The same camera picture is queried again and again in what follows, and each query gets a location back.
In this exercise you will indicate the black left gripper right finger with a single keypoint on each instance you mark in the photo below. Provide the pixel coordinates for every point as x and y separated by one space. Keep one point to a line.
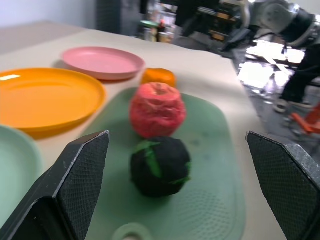
287 180

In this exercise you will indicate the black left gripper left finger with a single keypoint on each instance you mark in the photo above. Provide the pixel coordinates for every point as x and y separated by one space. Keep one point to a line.
50 190

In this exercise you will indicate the light green plate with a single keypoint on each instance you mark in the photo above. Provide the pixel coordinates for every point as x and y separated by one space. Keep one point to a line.
15 165

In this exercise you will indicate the orange plate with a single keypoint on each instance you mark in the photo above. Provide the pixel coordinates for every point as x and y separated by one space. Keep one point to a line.
47 97

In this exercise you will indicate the dark avocado with green patches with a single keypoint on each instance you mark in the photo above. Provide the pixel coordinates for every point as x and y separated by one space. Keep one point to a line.
162 172

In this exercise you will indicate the pink plate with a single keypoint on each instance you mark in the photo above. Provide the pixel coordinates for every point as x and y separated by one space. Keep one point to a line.
102 62

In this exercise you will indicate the orange fruit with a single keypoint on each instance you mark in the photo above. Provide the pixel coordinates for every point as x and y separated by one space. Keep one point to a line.
160 76

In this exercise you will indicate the orange metal stand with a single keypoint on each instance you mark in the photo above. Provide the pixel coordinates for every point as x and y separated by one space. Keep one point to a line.
308 120

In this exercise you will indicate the person in black trousers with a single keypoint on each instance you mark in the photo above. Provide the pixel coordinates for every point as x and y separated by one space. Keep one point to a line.
300 80

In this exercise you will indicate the red apple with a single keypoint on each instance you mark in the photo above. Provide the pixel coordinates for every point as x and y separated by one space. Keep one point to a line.
156 112

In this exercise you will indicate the green dish on shelf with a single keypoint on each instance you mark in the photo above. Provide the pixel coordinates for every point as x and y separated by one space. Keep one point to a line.
149 23

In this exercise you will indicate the dark bottle with red cap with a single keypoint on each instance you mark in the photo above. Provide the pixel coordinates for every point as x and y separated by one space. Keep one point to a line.
161 30

